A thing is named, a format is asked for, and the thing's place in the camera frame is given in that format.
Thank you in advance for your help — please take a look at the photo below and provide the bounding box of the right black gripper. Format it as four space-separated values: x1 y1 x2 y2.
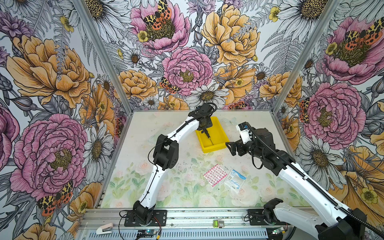
225 136 265 160

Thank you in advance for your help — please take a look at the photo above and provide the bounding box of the yellow black handled screwdriver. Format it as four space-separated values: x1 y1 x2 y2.
206 134 213 144

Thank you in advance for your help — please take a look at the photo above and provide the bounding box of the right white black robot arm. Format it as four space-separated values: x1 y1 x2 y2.
226 122 367 240

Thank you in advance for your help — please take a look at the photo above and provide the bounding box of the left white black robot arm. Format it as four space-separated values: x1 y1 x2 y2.
130 103 218 226

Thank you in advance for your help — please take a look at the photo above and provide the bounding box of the yellow plastic bin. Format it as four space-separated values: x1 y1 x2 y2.
195 117 229 154

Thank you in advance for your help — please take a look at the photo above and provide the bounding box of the clear blue plastic packet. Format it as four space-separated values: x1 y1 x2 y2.
224 169 247 194

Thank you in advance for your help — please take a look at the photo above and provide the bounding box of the pink patterned sticker sheet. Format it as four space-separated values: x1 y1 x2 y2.
204 164 228 187

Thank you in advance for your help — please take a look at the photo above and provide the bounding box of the small green display module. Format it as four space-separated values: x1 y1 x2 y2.
213 220 225 228

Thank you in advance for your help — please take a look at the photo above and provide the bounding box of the right green circuit board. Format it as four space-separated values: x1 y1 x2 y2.
271 227 286 235

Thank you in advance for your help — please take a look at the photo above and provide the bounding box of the green circuit board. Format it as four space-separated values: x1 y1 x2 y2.
271 227 286 235
136 230 162 240

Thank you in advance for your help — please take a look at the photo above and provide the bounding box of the left green circuit board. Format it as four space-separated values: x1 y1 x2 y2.
136 230 162 240

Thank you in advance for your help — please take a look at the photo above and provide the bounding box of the white pink stapler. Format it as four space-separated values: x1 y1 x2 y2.
96 223 114 235

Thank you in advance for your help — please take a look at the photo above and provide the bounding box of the left black cable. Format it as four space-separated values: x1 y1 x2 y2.
139 102 218 211

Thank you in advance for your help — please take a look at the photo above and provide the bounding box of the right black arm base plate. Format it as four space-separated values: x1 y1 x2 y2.
244 209 289 226

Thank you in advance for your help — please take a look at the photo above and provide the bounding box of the aluminium front rail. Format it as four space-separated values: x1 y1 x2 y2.
76 207 338 240

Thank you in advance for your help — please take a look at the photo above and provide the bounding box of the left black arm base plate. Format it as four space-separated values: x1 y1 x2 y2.
124 210 168 227

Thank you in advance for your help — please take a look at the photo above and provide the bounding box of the right black corrugated cable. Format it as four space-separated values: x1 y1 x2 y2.
244 122 384 238

